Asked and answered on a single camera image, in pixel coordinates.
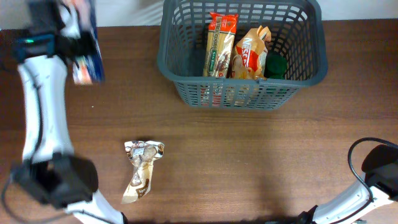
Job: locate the San Remo spaghetti packet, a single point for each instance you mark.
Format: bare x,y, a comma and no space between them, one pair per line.
221,34

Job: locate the orange snack bag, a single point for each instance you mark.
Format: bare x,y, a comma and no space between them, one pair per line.
248,58

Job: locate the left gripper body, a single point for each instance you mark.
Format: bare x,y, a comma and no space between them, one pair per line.
84,45

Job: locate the silver brown snack pouch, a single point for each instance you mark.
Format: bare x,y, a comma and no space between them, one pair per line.
142,155

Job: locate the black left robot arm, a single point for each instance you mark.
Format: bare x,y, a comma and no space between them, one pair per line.
50,171

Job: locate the Kleenex tissue multipack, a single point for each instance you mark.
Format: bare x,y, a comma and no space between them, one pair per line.
87,62

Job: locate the grey plastic slotted basket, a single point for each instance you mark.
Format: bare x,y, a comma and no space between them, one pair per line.
297,35

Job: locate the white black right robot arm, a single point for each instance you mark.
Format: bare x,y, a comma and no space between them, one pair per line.
376,187

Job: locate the green-lid jar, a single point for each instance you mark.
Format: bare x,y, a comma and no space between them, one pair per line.
276,66
274,93

